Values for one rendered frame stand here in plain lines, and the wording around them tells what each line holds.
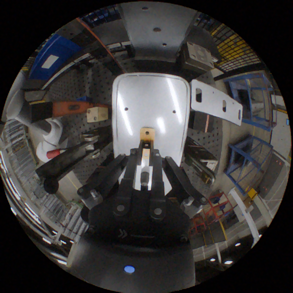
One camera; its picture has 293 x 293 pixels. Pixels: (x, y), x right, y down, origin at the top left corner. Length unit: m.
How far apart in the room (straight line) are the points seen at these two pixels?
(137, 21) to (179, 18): 0.07
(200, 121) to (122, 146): 0.27
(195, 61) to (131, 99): 0.21
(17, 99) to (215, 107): 0.72
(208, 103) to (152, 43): 0.23
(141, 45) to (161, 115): 0.21
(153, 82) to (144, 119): 0.11
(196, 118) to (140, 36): 0.28
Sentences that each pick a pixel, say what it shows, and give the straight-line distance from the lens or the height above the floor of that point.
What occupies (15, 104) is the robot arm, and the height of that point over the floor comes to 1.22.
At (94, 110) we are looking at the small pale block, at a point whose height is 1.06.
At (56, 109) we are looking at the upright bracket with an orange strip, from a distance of 0.18.
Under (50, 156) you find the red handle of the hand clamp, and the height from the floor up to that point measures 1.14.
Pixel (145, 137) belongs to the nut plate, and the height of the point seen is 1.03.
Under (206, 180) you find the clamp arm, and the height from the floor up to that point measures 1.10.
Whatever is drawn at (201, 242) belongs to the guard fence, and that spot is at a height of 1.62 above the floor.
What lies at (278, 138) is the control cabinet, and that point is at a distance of 7.83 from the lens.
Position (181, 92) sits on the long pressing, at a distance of 0.26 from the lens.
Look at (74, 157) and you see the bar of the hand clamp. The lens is 0.20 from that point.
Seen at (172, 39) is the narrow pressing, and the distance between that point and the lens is 0.24.
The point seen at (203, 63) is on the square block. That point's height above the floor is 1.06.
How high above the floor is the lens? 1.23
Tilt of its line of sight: 67 degrees down
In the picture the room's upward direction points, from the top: 173 degrees counter-clockwise
